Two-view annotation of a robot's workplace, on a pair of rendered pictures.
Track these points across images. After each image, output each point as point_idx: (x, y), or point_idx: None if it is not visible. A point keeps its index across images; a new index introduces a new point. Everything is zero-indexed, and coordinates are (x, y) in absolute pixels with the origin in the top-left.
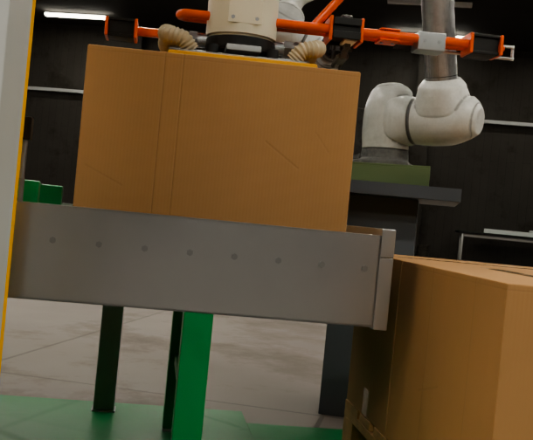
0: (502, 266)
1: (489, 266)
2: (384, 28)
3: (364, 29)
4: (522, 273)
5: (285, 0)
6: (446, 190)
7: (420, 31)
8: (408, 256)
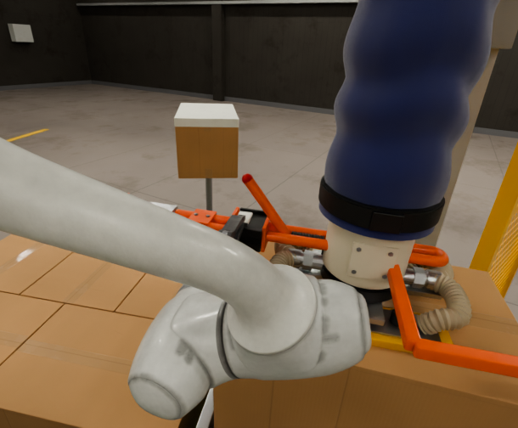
0: (102, 357)
1: (137, 339)
2: (212, 211)
3: None
4: (177, 292)
5: (284, 272)
6: None
7: (176, 205)
8: (139, 414)
